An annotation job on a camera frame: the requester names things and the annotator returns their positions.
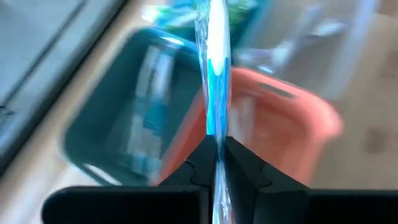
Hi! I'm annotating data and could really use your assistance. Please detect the orange plastic bin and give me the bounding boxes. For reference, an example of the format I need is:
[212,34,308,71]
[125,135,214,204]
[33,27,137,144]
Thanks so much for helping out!
[152,67,345,187]

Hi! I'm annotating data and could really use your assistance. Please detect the black aluminium table frame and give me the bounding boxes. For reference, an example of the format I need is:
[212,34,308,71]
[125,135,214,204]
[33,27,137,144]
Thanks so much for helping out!
[0,0,128,175]

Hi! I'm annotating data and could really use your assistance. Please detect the clear plastic bin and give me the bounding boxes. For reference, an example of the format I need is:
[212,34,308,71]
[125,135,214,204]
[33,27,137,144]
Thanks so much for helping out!
[233,0,383,100]

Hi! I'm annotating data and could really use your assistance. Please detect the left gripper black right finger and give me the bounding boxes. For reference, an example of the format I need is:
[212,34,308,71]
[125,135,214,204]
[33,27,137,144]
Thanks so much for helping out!
[225,136,398,224]

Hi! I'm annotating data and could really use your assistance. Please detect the dark grey plastic bin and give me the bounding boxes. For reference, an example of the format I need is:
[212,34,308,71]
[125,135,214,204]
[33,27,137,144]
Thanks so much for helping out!
[62,27,206,187]

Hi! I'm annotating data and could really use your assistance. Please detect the teal plastic bin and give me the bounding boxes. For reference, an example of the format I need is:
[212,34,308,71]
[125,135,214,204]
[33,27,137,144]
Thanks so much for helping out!
[141,0,271,47]

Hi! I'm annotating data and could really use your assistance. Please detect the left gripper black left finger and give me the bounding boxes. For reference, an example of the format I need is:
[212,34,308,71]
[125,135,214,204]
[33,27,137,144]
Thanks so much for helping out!
[42,135,218,224]

